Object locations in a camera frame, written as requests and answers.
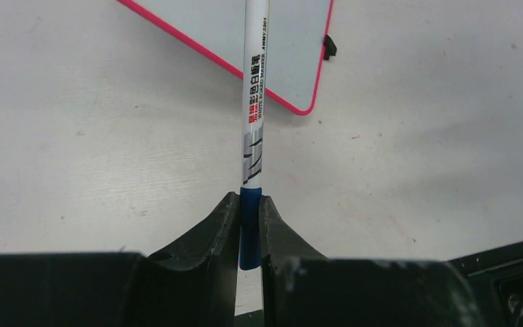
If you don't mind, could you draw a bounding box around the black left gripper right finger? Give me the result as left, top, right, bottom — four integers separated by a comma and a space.
259, 196, 486, 326

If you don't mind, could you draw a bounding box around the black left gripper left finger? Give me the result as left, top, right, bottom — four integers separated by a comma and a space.
0, 192, 240, 326

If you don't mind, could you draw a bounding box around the blue marker cap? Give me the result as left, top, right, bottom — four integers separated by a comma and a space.
238, 187, 262, 270

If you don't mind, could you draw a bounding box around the white whiteboard marker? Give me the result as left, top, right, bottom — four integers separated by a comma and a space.
242, 0, 270, 189

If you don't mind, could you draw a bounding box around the pink framed whiteboard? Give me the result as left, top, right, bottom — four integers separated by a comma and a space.
122, 1, 337, 116

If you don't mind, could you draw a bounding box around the black clip near corner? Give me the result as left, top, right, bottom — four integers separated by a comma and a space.
323, 34, 337, 61

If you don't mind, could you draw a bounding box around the black table front rail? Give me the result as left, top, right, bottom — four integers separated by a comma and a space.
449, 241, 523, 326

